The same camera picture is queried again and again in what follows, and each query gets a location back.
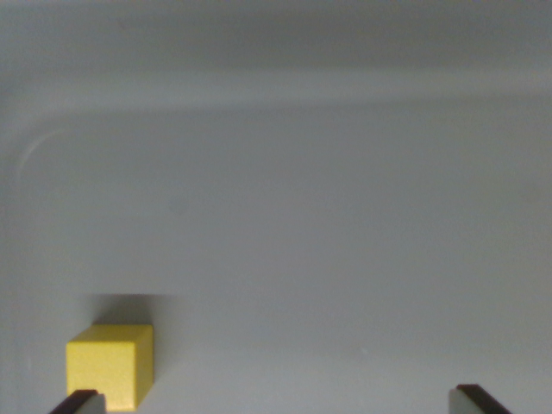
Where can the yellow wooden cube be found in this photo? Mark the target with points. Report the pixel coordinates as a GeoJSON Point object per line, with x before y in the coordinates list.
{"type": "Point", "coordinates": [110, 366]}

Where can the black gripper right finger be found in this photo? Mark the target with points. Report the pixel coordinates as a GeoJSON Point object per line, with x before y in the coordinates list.
{"type": "Point", "coordinates": [472, 402]}

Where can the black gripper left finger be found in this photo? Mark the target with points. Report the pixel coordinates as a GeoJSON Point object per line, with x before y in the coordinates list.
{"type": "Point", "coordinates": [82, 403]}

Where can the grey plastic bin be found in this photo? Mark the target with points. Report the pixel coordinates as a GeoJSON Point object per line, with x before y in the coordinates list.
{"type": "Point", "coordinates": [302, 172]}

